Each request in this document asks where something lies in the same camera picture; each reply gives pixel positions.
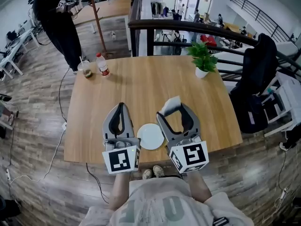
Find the clear bottle with red label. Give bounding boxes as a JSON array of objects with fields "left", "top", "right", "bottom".
[{"left": 95, "top": 52, "right": 111, "bottom": 78}]

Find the person's left forearm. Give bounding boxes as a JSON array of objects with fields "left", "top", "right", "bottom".
[{"left": 108, "top": 172, "right": 131, "bottom": 211}]

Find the person's right forearm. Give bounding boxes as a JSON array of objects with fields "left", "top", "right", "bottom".
[{"left": 187, "top": 171, "right": 213, "bottom": 204}]

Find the person's white printed shirt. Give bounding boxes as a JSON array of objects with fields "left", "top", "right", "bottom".
[{"left": 79, "top": 177, "right": 255, "bottom": 226}]

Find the plastic cup with straw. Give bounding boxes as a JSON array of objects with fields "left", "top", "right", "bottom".
[{"left": 77, "top": 56, "right": 93, "bottom": 80}]

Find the person's right beige shoe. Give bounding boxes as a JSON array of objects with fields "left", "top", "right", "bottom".
[{"left": 152, "top": 165, "right": 165, "bottom": 178}]

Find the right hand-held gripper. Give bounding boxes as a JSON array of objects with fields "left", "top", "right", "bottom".
[{"left": 156, "top": 102, "right": 210, "bottom": 174}]

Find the white floor cable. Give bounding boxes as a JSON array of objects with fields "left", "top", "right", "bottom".
[{"left": 9, "top": 128, "right": 65, "bottom": 184}]

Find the white object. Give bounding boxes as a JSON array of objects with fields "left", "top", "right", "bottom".
[{"left": 161, "top": 96, "right": 182, "bottom": 116}]

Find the white desk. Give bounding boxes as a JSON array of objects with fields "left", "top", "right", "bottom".
[
  {"left": 0, "top": 28, "right": 41, "bottom": 80},
  {"left": 260, "top": 77, "right": 301, "bottom": 137}
]

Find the green plant in white pot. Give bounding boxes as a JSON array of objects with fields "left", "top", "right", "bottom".
[{"left": 186, "top": 41, "right": 219, "bottom": 80}]

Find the black floor cable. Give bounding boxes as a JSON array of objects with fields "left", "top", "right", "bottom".
[{"left": 58, "top": 67, "right": 69, "bottom": 122}]

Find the black office chair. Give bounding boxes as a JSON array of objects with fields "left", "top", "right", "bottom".
[{"left": 230, "top": 33, "right": 280, "bottom": 134}]

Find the black strap buckle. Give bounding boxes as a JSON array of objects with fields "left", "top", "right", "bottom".
[{"left": 212, "top": 217, "right": 230, "bottom": 226}]

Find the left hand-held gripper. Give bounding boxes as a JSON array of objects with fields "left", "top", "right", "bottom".
[{"left": 102, "top": 102, "right": 142, "bottom": 174}]

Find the wooden coat rack pole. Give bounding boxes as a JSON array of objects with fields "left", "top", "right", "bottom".
[{"left": 87, "top": 0, "right": 108, "bottom": 53}]

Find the white round plate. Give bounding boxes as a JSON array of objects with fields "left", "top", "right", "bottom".
[{"left": 137, "top": 123, "right": 165, "bottom": 150}]

